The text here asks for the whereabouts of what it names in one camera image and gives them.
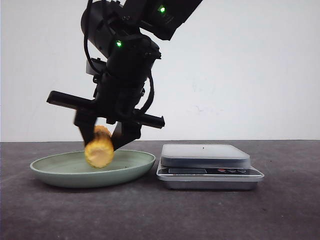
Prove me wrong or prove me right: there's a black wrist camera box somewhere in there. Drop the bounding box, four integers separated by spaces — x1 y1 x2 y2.
85 58 107 76

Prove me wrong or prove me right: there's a light green oval plate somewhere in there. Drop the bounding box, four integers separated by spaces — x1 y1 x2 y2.
29 149 156 189

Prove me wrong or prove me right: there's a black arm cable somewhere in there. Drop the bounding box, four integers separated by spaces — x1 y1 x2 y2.
134 71 155 113

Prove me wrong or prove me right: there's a yellow corn cob piece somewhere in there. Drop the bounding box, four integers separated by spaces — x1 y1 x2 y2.
84 125 115 169

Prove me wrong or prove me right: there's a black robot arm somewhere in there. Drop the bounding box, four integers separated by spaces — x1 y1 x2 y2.
47 0 200 149

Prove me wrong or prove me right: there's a silver digital kitchen scale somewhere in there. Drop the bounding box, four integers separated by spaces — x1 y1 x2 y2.
156 144 265 191

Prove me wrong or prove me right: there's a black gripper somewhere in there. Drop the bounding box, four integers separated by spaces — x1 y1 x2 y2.
47 71 165 150

